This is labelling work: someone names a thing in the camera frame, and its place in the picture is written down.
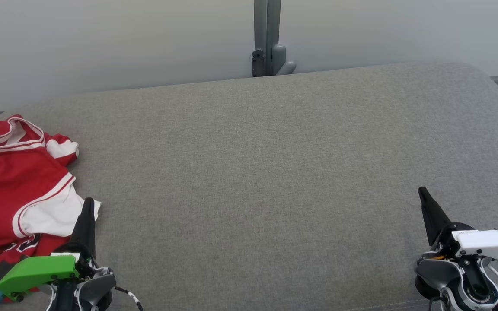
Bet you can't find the red white-trimmed basketball jersey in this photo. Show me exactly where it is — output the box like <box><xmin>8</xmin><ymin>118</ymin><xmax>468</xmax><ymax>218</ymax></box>
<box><xmin>0</xmin><ymin>114</ymin><xmax>102</xmax><ymax>242</ymax></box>

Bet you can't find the dark metal hinge bracket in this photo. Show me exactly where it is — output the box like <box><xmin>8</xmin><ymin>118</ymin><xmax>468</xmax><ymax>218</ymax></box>
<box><xmin>251</xmin><ymin>49</ymin><xmax>266</xmax><ymax>78</ymax></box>

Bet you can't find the black white-marked left arm cable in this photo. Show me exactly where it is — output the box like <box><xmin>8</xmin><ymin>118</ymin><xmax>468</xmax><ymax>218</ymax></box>
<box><xmin>114</xmin><ymin>285</ymin><xmax>144</xmax><ymax>311</ymax></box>

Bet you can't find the grey fabric sofa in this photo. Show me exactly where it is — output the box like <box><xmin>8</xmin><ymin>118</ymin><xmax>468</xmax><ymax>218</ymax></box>
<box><xmin>0</xmin><ymin>60</ymin><xmax>498</xmax><ymax>311</ymax></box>

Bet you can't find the grey rounded door stopper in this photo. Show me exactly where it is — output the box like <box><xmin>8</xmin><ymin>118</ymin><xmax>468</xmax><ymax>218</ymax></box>
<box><xmin>271</xmin><ymin>43</ymin><xmax>297</xmax><ymax>76</ymax></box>

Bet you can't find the grey metal frame post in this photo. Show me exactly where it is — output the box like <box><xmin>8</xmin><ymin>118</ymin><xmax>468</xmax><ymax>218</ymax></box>
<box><xmin>253</xmin><ymin>0</ymin><xmax>282</xmax><ymax>77</ymax></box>

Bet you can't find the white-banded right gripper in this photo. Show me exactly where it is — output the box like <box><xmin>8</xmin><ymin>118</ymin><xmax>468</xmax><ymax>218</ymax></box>
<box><xmin>418</xmin><ymin>187</ymin><xmax>498</xmax><ymax>264</ymax></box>

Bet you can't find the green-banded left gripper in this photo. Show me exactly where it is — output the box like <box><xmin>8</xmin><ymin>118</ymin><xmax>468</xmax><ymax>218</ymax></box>
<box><xmin>0</xmin><ymin>197</ymin><xmax>99</xmax><ymax>301</ymax></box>

